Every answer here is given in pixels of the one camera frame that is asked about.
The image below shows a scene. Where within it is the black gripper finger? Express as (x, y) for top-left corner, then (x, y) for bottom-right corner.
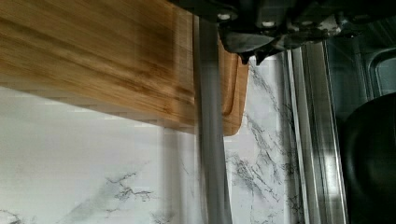
(218, 28), (284, 65)

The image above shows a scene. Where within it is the stainless steel toaster oven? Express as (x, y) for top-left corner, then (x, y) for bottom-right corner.
(193, 18), (395, 224)

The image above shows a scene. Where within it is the bamboo cutting board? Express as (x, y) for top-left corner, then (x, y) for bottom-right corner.
(0, 0), (250, 137)

